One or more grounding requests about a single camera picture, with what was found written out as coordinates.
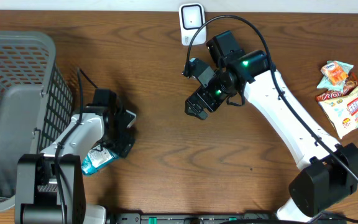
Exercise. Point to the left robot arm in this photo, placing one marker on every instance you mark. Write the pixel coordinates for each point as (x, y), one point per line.
(49, 187)

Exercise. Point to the teal wet wipes pack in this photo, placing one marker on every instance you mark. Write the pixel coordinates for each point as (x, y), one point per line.
(328, 82)

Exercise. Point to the red Top chocolate bar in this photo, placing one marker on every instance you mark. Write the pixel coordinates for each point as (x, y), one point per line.
(349, 85)

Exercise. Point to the white barcode scanner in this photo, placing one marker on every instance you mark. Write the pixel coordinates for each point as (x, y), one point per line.
(192, 17)

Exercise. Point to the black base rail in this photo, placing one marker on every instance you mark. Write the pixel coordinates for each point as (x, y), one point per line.
(213, 218)

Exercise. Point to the blue mouthwash bottle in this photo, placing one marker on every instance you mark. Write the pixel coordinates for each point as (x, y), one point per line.
(97, 158)

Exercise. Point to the grey plastic basket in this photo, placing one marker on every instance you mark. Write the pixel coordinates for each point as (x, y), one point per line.
(35, 102)

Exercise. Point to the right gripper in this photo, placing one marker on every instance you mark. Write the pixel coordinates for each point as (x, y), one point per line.
(212, 104)

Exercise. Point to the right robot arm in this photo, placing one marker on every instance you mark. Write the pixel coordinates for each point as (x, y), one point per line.
(328, 170)

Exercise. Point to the yellow snack bag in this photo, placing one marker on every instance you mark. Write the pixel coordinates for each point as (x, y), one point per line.
(342, 112)

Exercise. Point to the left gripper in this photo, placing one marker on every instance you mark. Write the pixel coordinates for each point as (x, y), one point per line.
(123, 141)

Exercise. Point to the small orange snack packet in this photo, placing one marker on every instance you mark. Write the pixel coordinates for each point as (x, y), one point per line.
(334, 73)

